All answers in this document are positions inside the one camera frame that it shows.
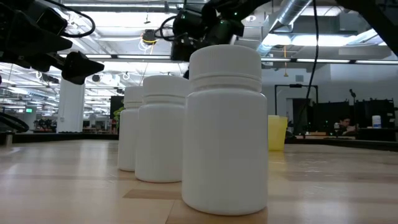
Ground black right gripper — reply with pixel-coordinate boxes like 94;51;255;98
170;0;246;62

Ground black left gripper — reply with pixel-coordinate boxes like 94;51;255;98
0;0;105;86

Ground white plastic pill bottle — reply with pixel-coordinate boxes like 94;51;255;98
134;75;190;184
181;44;269;217
117;86;144;172

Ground yellow translucent plastic basket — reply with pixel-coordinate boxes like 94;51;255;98
267;114;289;152

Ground white square column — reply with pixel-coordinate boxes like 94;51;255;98
57;77;86;134

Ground small green potted plant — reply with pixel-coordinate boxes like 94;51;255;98
113;105;126;133

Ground person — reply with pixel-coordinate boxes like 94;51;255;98
334;116;358;136

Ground black partition screens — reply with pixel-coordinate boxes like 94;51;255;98
312;99;396;129

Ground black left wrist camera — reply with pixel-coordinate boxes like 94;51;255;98
36;6;68;35

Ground black left wrist camera cable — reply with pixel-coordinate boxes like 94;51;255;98
46;0;96;39

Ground black camera with yellow cable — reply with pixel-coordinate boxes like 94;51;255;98
142;29;158;45

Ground thick black curved cable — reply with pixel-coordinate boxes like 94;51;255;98
0;111;30;133

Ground black aluminium table frame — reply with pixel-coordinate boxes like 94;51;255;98
0;132;398;152

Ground yellow hanging cord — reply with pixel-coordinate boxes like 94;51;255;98
282;45;289;78

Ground silver ventilation duct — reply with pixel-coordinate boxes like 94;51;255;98
256;0;313;57

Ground black portal frame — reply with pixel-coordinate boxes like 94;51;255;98
274;83;319;134

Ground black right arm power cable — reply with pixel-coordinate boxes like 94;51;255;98
297;0;321;133

